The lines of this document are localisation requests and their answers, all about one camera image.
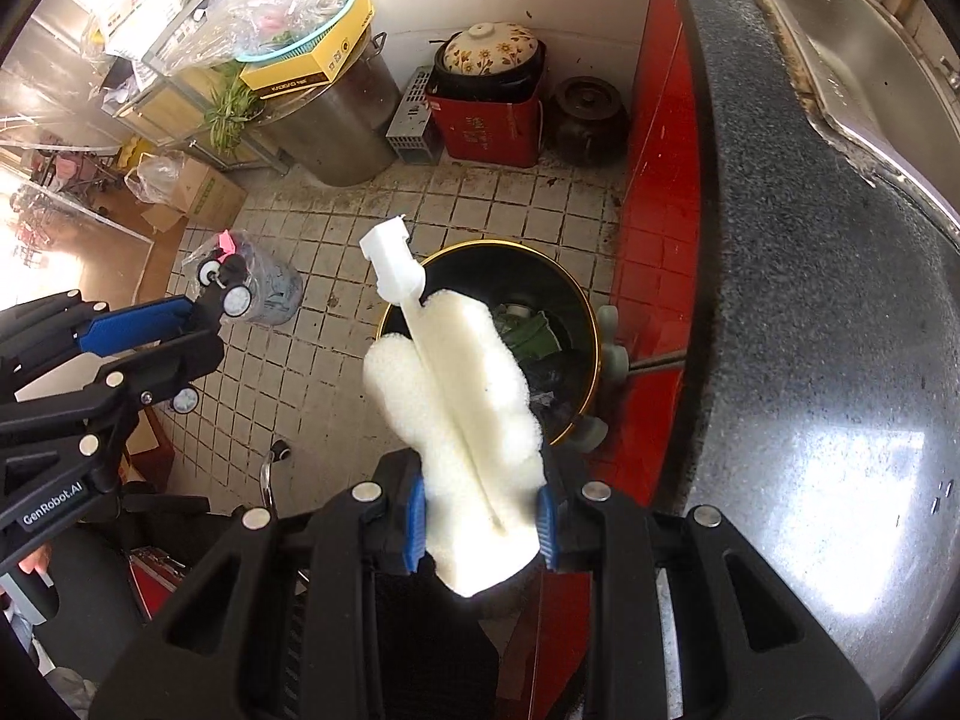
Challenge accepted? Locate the teal plastic basket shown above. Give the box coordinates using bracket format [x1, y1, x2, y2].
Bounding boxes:
[234, 0, 357, 65]

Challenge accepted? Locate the white cardboard box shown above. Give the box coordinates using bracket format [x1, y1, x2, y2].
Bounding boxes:
[90, 0, 182, 61]

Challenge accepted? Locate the red box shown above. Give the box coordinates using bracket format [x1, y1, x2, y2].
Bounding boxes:
[425, 79, 545, 170]

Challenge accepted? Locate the brown cardboard box green print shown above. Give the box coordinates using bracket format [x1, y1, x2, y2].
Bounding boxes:
[142, 154, 248, 235]

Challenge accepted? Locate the large steel pot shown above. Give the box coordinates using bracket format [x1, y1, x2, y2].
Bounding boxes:
[251, 30, 404, 188]

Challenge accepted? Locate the red cabinet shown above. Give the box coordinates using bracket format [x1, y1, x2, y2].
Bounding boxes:
[495, 0, 706, 720]

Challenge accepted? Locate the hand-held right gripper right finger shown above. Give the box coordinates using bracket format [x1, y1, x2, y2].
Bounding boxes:
[535, 450, 880, 720]

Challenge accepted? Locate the dark clay pot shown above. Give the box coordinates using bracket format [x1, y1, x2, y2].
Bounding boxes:
[555, 76, 629, 166]

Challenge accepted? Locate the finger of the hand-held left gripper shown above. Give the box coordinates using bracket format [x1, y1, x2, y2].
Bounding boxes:
[0, 294, 224, 374]
[0, 328, 227, 467]

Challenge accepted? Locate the white sponge brush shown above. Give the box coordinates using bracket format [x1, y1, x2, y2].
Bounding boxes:
[358, 216, 547, 599]

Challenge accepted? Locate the grey perforated metal box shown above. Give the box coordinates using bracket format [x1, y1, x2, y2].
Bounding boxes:
[386, 66, 441, 166]

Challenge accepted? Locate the black bin gold rim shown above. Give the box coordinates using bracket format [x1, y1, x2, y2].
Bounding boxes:
[373, 240, 601, 458]

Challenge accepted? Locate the floral ceramic pot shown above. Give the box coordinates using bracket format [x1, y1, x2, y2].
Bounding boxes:
[433, 21, 545, 102]

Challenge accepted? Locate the clear plastic bag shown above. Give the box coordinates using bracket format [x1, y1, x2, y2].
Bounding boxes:
[154, 0, 353, 68]

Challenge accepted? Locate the green plant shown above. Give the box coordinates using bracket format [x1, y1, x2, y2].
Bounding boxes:
[201, 64, 265, 155]

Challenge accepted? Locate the yellow cardboard box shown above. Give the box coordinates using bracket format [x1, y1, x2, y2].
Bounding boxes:
[238, 0, 376, 91]

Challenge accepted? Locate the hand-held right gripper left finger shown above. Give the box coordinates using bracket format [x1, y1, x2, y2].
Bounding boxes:
[88, 450, 428, 720]

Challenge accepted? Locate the stainless steel sink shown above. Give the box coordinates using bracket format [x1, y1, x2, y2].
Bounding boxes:
[724, 0, 960, 230]

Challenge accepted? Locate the metal shelf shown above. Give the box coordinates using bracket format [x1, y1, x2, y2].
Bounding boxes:
[112, 64, 293, 177]

